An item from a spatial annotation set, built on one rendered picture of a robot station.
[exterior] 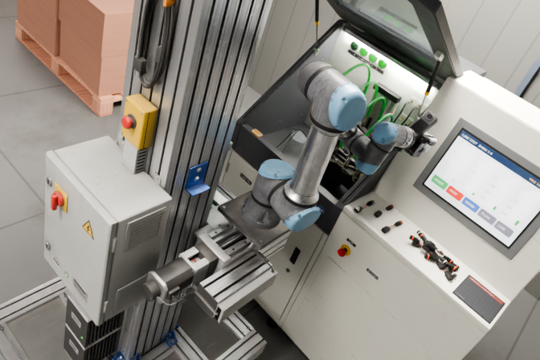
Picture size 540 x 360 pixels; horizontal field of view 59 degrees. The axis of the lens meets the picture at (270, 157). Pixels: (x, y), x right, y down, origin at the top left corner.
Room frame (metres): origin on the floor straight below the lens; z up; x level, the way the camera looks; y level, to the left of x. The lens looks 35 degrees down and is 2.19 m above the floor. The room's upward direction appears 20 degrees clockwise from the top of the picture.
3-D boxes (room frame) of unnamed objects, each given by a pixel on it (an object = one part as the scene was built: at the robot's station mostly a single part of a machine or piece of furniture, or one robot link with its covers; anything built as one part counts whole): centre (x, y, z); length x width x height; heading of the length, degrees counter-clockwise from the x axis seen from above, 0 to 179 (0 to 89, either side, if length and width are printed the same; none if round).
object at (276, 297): (1.80, -0.07, 0.44); 0.65 x 0.02 x 0.68; 56
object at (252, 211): (1.31, -0.04, 1.09); 0.15 x 0.15 x 0.10
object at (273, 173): (1.30, -0.04, 1.20); 0.13 x 0.12 x 0.14; 44
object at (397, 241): (1.50, -0.72, 0.96); 0.70 x 0.22 x 0.03; 56
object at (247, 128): (1.82, -0.09, 0.87); 0.62 x 0.04 x 0.16; 56
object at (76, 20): (3.59, 1.66, 0.41); 1.39 x 0.99 x 0.82; 54
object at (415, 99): (2.10, -0.56, 1.20); 0.13 x 0.03 x 0.31; 56
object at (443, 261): (1.48, -0.75, 1.01); 0.23 x 0.11 x 0.06; 56
